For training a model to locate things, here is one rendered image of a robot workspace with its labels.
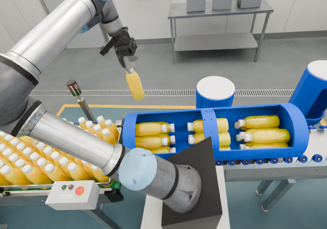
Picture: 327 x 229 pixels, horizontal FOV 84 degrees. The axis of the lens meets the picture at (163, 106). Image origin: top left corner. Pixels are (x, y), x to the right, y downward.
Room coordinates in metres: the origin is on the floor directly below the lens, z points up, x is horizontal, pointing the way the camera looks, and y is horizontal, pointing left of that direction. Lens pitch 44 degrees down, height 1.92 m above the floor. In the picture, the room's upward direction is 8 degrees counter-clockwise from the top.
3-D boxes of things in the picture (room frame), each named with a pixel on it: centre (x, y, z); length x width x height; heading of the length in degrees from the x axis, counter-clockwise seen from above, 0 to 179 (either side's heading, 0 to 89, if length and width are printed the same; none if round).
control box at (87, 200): (0.37, 0.49, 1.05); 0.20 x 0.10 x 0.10; 84
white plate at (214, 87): (1.04, -0.41, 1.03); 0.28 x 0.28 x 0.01
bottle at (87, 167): (0.53, 0.45, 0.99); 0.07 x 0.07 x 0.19
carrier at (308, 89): (1.04, -1.28, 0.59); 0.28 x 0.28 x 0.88
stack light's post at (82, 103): (1.04, 0.59, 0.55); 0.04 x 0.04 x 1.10; 84
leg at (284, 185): (0.45, -0.78, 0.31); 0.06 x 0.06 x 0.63; 84
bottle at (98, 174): (0.49, 0.39, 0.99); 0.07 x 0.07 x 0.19
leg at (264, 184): (0.59, -0.80, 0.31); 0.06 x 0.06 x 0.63; 84
